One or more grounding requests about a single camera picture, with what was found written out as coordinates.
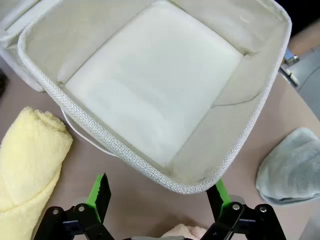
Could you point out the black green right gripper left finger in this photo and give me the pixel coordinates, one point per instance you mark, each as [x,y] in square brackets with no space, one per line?
[96,200]

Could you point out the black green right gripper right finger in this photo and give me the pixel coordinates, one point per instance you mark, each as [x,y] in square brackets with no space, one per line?
[220,200]

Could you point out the pink towel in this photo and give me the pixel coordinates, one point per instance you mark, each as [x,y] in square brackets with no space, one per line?
[182,231]

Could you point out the yellow towel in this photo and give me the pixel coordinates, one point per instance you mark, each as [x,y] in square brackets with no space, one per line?
[27,162]

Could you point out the person left forearm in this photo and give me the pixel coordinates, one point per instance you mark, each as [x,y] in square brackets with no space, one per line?
[306,41]

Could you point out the cream fabric storage basket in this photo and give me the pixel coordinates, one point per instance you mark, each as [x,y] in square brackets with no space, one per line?
[225,125]
[15,57]

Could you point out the pale blue grey towel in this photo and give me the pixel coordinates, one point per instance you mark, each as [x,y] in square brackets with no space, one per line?
[292,170]

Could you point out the person in black polo shirt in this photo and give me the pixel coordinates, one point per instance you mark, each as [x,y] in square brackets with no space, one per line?
[307,12]

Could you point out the silver metal table bracket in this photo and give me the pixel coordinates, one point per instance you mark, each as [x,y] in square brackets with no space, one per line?
[290,60]

